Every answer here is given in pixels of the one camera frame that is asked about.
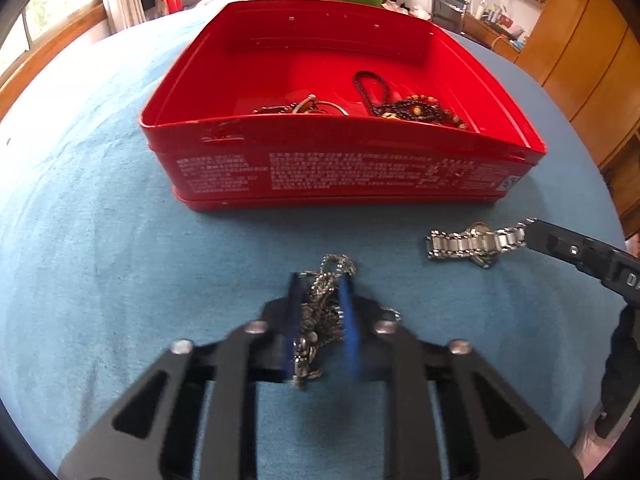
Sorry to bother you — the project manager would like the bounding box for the silver chain necklace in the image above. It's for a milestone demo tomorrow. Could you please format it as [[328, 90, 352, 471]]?
[[290, 252, 403, 391]]

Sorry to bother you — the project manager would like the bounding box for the silver metal wristwatch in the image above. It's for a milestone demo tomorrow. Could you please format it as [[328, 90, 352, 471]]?
[[425, 222, 526, 269]]

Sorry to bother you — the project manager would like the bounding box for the dark bead necklace with cord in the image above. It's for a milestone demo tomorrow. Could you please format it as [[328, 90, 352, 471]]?
[[352, 70, 469, 131]]

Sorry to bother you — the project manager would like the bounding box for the person's right hand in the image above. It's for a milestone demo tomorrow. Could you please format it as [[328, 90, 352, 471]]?
[[572, 402, 629, 478]]

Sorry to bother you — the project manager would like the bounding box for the blue table cloth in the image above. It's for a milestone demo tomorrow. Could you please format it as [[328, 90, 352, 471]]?
[[1, 6, 624, 469]]

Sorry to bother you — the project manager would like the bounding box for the wooden wardrobe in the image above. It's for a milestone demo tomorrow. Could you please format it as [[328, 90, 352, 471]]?
[[516, 0, 639, 237]]

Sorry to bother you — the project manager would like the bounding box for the silver oval bangle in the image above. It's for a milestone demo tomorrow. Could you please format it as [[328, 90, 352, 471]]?
[[291, 94, 348, 116]]

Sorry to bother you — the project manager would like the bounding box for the red metal tin box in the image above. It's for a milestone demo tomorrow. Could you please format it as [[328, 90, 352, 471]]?
[[139, 0, 547, 210]]

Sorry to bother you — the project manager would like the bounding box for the wooden desk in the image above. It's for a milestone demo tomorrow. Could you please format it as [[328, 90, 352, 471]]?
[[462, 13, 520, 63]]

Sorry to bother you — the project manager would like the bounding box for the black office chair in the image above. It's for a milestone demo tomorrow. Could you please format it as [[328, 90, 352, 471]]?
[[431, 0, 470, 35]]

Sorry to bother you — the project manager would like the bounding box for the wooden framed window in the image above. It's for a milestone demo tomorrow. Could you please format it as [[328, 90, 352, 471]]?
[[1, 0, 106, 115]]

